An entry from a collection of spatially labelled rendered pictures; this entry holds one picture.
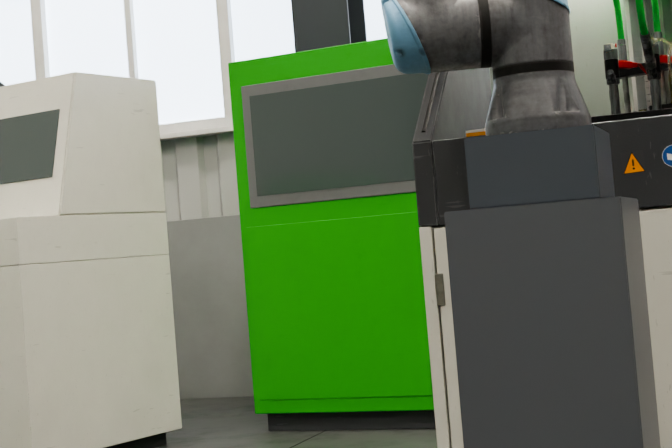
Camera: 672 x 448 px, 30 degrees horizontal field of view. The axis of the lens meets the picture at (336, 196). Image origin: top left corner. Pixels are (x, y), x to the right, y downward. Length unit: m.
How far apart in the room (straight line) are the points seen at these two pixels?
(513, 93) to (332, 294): 3.59
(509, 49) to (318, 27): 4.68
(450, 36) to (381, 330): 3.52
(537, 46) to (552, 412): 0.50
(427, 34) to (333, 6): 4.66
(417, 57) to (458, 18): 0.08
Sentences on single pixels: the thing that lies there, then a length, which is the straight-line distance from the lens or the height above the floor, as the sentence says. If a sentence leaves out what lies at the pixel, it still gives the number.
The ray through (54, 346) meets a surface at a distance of 4.90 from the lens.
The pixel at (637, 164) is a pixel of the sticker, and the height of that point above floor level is 0.87.
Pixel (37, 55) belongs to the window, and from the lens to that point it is 7.60.
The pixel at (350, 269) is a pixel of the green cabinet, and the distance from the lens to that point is 5.26.
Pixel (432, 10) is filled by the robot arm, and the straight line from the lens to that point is 1.78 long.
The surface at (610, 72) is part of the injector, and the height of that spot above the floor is 1.06.
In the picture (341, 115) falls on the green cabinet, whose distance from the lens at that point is 5.28.
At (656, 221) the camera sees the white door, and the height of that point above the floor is 0.76.
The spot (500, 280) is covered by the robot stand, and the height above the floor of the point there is 0.70.
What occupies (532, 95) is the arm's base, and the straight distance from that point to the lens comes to 1.76.
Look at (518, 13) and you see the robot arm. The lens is 1.79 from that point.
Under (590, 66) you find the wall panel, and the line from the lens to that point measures 2.86.
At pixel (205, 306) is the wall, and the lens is 7.05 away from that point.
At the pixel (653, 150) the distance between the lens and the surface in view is 2.29.
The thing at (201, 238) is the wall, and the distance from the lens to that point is 7.05.
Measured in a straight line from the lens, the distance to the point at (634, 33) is 2.82.
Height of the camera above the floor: 0.76
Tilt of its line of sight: 2 degrees up
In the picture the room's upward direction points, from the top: 5 degrees counter-clockwise
